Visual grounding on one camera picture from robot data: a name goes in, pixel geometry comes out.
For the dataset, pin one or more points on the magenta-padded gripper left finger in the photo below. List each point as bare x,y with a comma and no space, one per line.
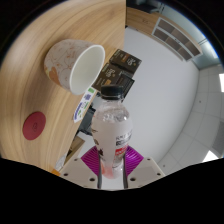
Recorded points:
80,171

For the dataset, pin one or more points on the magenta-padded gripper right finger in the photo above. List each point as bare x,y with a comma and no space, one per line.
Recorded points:
143,171

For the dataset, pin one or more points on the clear drink bottle black cap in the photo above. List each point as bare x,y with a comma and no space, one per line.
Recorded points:
111,130

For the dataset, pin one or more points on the wooden side desk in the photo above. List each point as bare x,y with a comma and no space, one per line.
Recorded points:
76,146

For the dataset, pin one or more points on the flat round red coaster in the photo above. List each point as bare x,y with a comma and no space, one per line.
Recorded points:
34,125

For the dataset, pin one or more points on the white ceiling light panel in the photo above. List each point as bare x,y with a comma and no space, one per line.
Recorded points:
210,156
221,82

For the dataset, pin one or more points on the white mug orange print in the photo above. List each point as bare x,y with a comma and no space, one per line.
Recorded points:
61,63

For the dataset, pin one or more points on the small dark brown box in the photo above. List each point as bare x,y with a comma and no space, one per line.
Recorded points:
126,61

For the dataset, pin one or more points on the black leather sofa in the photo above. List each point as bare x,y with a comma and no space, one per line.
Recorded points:
138,5

